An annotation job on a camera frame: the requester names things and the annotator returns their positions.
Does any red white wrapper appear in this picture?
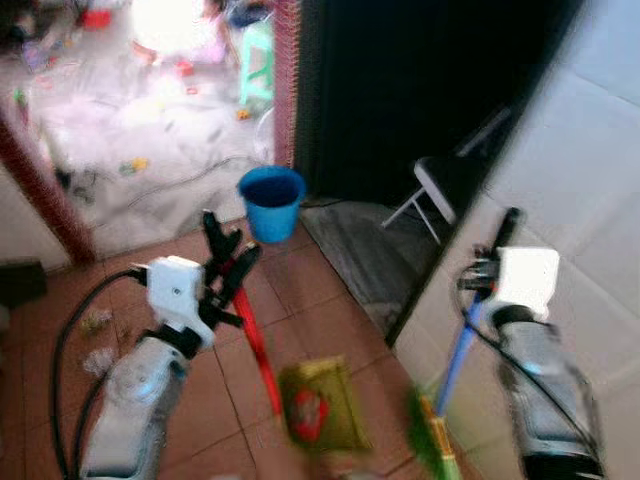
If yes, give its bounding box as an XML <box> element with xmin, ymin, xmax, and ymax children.
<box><xmin>292</xmin><ymin>390</ymin><xmax>328</xmax><ymax>443</ymax></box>

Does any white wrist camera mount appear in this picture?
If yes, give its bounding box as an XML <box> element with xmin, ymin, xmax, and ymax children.
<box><xmin>495</xmin><ymin>246</ymin><xmax>561</xmax><ymax>322</ymax></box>
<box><xmin>145</xmin><ymin>256</ymin><xmax>216</xmax><ymax>337</ymax></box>

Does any grey folding chair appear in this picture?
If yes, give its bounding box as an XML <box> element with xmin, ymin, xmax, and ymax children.
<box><xmin>383</xmin><ymin>155</ymin><xmax>476</xmax><ymax>244</ymax></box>

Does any olive dustpan with red handle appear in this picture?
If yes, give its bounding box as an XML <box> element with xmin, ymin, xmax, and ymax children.
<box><xmin>230</xmin><ymin>262</ymin><xmax>373</xmax><ymax>457</ymax></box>

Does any red plastic tub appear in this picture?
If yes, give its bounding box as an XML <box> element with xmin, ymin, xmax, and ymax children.
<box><xmin>80</xmin><ymin>8</ymin><xmax>113</xmax><ymax>29</ymax></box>

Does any sitting child in pink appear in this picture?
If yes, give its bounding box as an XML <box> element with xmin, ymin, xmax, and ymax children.
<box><xmin>195</xmin><ymin>0</ymin><xmax>233</xmax><ymax>67</ymax></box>

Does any blue plastic bucket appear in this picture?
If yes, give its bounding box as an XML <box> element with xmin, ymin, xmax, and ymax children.
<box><xmin>237</xmin><ymin>166</ymin><xmax>307</xmax><ymax>245</ymax></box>

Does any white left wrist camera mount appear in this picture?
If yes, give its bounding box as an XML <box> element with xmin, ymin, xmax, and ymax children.
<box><xmin>145</xmin><ymin>256</ymin><xmax>216</xmax><ymax>337</ymax></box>

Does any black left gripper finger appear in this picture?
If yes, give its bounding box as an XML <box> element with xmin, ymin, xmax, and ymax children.
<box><xmin>222</xmin><ymin>243</ymin><xmax>264</xmax><ymax>306</ymax></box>
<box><xmin>202</xmin><ymin>210</ymin><xmax>243</xmax><ymax>266</ymax></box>

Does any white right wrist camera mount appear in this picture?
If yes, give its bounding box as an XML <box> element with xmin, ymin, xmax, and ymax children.
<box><xmin>495</xmin><ymin>246</ymin><xmax>561</xmax><ymax>322</ymax></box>

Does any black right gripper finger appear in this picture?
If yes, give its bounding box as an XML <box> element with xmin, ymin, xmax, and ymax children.
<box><xmin>494</xmin><ymin>207</ymin><xmax>525</xmax><ymax>251</ymax></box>

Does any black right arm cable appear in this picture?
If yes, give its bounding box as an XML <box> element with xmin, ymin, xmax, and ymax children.
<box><xmin>455</xmin><ymin>280</ymin><xmax>601</xmax><ymax>421</ymax></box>

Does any grey floor mat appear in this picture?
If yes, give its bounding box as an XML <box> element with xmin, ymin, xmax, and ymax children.
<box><xmin>300</xmin><ymin>198</ymin><xmax>446</xmax><ymax>336</ymax></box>

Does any green broom with blue handle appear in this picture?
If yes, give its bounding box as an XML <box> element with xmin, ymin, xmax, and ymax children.
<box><xmin>404</xmin><ymin>298</ymin><xmax>483</xmax><ymax>480</ymax></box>

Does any small black box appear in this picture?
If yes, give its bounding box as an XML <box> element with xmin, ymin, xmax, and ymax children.
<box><xmin>0</xmin><ymin>259</ymin><xmax>47</xmax><ymax>307</ymax></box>

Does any green plastic stool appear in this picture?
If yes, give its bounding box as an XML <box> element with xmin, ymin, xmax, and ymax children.
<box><xmin>238</xmin><ymin>22</ymin><xmax>277</xmax><ymax>111</ymax></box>

